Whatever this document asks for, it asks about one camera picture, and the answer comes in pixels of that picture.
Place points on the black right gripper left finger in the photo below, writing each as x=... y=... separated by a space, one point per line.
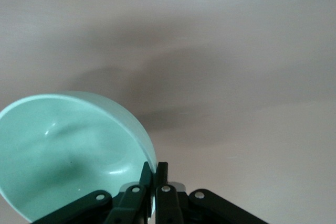
x=126 y=203

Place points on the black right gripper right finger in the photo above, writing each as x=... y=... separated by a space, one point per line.
x=181 y=205

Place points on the green bowl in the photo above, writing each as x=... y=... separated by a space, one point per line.
x=65 y=153

